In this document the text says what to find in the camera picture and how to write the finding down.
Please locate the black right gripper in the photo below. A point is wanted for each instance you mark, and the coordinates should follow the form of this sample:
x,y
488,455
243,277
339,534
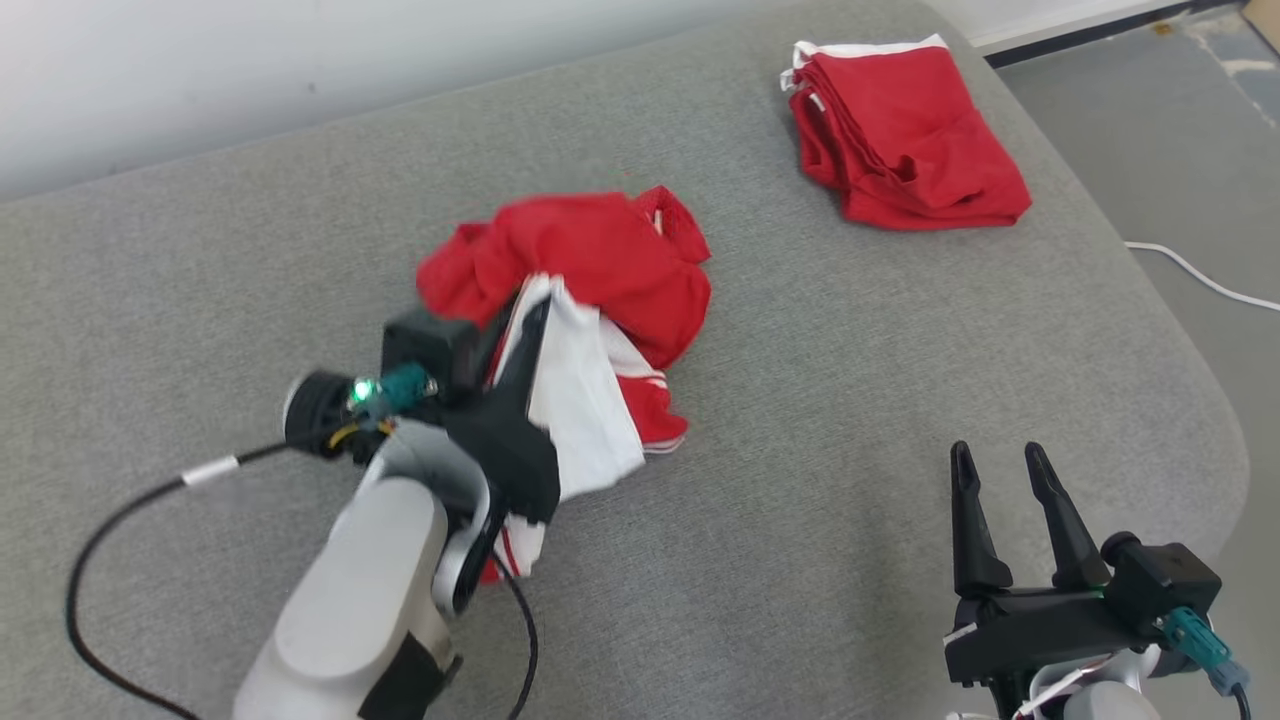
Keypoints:
x,y
1040,630

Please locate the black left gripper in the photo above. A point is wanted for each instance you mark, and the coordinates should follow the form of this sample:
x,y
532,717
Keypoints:
x,y
510,450

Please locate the red and white jersey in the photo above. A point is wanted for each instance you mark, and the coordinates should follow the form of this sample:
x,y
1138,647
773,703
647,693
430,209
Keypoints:
x,y
600,250

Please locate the red shorts with white trim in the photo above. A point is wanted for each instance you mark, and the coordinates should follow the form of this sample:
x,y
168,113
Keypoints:
x,y
900,130

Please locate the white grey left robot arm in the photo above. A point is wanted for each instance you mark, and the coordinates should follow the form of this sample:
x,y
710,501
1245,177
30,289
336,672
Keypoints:
x,y
360,580

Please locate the grey fabric sofa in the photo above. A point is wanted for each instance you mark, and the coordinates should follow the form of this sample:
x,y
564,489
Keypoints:
x,y
800,450

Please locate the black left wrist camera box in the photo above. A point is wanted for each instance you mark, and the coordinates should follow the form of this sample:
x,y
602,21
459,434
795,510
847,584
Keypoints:
x,y
430,345

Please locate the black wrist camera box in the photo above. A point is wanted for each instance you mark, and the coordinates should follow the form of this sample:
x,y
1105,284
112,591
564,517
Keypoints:
x,y
430,345
1160,585

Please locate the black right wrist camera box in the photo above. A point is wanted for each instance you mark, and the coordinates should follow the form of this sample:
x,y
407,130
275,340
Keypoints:
x,y
1160,585

